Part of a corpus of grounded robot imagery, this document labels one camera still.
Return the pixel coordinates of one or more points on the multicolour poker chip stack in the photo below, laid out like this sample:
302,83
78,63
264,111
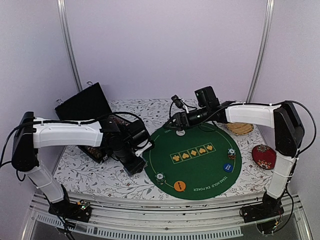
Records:
231,153

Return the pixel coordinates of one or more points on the left aluminium frame post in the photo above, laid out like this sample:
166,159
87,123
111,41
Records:
62,12

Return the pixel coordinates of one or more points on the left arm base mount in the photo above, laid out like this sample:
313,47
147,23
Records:
79,211

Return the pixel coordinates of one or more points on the black poker chip case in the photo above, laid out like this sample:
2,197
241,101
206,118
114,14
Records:
89,104

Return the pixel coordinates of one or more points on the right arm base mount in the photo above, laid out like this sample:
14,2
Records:
261,211

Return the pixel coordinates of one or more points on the orange big blind button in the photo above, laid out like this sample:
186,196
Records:
179,186

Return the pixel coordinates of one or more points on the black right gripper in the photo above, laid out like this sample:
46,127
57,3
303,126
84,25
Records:
178,117

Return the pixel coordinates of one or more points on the round woven bamboo tray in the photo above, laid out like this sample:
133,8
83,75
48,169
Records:
240,129

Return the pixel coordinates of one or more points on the blue small blind button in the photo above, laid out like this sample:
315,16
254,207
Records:
228,167

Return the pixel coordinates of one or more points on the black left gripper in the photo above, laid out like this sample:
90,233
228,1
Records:
134,168

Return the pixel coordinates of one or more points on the right aluminium frame post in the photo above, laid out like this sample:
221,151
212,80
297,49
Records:
268,16

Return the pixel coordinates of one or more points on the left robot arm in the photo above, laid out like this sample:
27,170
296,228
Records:
127,142

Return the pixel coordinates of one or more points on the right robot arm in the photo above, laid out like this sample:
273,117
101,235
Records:
282,117

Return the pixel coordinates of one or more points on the aluminium frame post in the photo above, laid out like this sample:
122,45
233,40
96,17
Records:
62,12
268,16

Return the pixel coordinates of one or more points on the white dealer button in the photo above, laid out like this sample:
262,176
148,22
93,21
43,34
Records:
180,133

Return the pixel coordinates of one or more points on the red floral round box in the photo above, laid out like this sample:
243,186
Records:
264,156

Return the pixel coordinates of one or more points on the floral patterned tablecloth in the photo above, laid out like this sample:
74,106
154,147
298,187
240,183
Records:
78,173

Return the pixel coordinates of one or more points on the aluminium front rail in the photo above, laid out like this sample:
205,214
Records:
176,219

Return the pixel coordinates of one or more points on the round green poker mat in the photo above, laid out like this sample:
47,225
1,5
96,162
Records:
196,158

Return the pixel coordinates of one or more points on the poker chip row left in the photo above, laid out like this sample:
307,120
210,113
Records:
93,152

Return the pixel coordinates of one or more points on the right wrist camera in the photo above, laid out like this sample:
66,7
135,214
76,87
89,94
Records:
179,103

